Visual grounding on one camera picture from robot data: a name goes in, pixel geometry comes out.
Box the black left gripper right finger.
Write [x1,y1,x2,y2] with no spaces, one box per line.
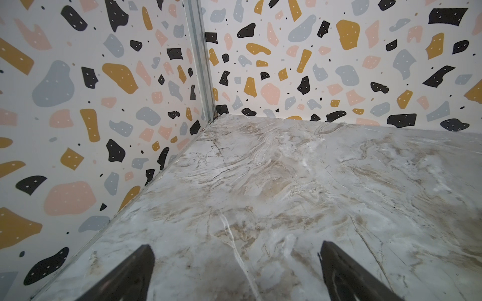
[318,241,401,301]

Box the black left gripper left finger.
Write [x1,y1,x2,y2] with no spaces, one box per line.
[78,245,155,301]

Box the left corner metal post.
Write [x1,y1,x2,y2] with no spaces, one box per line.
[183,0,217,124]

